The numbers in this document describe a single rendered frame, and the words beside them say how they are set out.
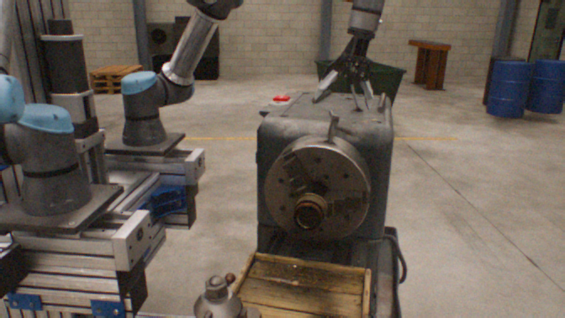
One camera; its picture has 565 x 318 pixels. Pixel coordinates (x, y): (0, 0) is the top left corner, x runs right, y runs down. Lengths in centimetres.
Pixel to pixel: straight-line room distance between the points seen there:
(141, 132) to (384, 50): 1055
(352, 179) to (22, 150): 82
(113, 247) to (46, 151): 26
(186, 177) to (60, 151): 53
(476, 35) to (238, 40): 652
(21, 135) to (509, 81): 715
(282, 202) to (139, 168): 53
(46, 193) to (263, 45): 1038
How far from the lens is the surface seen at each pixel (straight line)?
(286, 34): 1120
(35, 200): 103
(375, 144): 129
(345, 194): 116
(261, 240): 152
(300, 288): 115
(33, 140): 99
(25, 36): 122
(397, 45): 1177
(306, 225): 109
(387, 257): 195
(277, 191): 122
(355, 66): 104
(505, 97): 758
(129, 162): 147
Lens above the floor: 159
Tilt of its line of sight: 20 degrees down
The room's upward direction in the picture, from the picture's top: 1 degrees clockwise
